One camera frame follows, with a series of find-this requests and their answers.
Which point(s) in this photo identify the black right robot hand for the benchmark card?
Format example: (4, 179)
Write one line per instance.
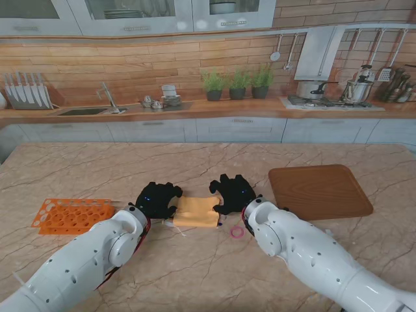
(235, 195)

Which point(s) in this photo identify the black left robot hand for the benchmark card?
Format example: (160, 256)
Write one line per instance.
(156, 201)

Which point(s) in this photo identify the orange cloth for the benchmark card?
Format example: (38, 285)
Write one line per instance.
(195, 211)

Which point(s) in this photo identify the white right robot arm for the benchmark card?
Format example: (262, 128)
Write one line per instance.
(308, 247)

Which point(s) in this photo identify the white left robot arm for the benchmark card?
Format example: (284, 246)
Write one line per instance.
(81, 260)

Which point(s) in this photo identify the white tape scrap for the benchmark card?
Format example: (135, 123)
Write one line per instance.
(169, 224)
(331, 232)

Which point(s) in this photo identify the pink rubber band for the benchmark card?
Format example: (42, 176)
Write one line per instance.
(231, 232)

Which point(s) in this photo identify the brown wooden tray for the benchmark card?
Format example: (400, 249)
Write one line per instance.
(318, 191)

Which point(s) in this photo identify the orange test tube rack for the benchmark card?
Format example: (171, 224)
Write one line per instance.
(65, 216)

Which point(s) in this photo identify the printed kitchen backdrop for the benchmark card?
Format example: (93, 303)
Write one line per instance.
(130, 65)

